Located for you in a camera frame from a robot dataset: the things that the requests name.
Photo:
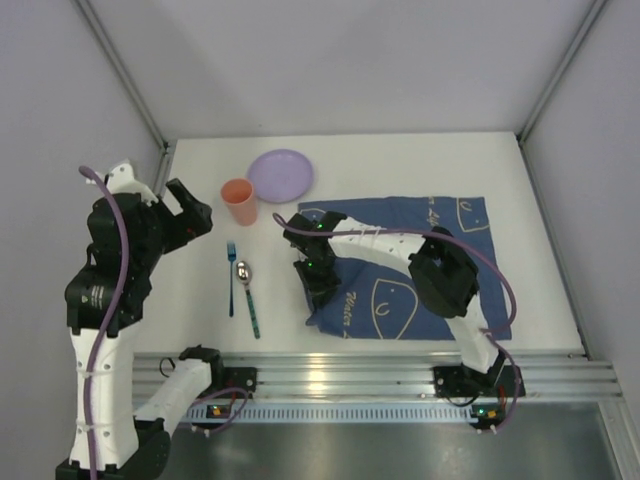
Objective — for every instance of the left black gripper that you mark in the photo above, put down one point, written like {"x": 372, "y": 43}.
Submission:
{"x": 176, "y": 220}

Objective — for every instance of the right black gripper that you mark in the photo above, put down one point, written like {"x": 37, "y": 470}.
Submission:
{"x": 318, "y": 282}

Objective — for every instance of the orange plastic cup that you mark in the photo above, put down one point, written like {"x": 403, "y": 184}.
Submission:
{"x": 239, "y": 197}

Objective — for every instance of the blue fish-pattern cloth placemat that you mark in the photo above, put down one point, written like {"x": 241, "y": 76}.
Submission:
{"x": 374, "y": 302}

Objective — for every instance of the purple plastic plate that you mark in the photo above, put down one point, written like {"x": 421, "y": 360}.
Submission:
{"x": 281, "y": 175}

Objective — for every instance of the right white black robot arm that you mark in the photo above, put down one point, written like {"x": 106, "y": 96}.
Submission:
{"x": 445, "y": 277}

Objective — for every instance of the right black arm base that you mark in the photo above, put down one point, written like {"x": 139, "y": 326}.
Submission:
{"x": 461, "y": 382}

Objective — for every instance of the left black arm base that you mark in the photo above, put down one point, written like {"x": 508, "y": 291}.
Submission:
{"x": 245, "y": 378}

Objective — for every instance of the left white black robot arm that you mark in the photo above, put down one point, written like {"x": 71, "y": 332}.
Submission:
{"x": 130, "y": 232}

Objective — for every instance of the blue metal fork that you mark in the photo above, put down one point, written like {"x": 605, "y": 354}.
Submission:
{"x": 231, "y": 256}

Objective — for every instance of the spoon with teal handle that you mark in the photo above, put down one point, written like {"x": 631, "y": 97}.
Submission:
{"x": 244, "y": 275}

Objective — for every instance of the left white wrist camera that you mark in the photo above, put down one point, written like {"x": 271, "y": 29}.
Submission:
{"x": 120, "y": 179}

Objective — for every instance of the aluminium mounting rail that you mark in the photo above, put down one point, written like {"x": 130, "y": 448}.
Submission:
{"x": 333, "y": 378}

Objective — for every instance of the white slotted cable duct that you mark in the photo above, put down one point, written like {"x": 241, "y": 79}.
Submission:
{"x": 254, "y": 413}

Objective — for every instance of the left aluminium frame post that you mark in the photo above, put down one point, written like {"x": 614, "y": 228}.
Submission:
{"x": 102, "y": 38}

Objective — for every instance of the aluminium frame post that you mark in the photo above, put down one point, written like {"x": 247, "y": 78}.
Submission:
{"x": 102, "y": 38}
{"x": 587, "y": 24}

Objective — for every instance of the right aluminium frame post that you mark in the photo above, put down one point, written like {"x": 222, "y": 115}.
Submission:
{"x": 587, "y": 24}

